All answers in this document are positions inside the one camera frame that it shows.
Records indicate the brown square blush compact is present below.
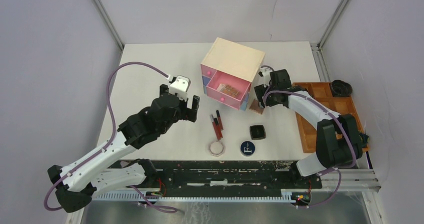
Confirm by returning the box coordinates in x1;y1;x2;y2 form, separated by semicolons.
249;99;264;115

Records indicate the colourful eyeshadow palette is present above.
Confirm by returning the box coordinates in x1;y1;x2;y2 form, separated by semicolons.
216;84;226;92

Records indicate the nude eyeshadow palette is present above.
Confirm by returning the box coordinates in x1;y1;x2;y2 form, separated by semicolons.
221;85;240;98

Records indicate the pink drawer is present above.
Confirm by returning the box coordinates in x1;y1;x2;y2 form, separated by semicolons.
202;71;252;111

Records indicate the pastel wooden drawer chest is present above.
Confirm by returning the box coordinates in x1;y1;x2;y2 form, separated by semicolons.
200;38;266;91

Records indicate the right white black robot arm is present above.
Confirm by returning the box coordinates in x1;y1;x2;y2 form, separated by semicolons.
254;66;363;188

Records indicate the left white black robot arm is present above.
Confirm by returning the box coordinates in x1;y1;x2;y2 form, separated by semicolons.
47;84;200;213

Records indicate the silver red mascara tube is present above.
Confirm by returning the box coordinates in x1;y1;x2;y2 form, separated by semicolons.
210;114;220;140

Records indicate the dark red lip gloss tube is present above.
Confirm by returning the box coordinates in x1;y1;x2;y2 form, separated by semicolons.
216;110;224;130

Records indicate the black square compact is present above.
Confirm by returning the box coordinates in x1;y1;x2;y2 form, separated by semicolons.
249;125;266;140

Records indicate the black coiled band top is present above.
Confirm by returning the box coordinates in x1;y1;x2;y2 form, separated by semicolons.
330;80;353;97

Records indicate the round dark blue jar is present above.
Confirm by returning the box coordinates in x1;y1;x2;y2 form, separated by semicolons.
240;141;256;157

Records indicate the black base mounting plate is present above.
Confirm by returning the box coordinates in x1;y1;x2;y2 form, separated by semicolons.
99;158;359;198

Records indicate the green yellow coiled band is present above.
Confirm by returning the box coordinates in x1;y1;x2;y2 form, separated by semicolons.
359;132;369;148

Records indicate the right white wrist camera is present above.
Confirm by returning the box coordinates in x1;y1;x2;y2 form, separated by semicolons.
258;65;274;82

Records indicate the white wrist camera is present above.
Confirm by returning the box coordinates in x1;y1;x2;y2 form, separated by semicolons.
258;65;274;82
168;75;191;101

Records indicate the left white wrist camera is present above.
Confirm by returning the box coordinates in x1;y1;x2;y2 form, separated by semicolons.
168;75;191;101

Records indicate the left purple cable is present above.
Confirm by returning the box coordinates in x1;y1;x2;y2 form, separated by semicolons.
43;62;181;214

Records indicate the purple cable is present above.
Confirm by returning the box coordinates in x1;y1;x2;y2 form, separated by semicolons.
260;65;358;209
43;62;181;214

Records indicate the white slotted cable duct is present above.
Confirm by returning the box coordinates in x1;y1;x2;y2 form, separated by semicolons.
86;188;312;204

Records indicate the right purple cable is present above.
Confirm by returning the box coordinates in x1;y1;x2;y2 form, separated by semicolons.
260;65;358;209

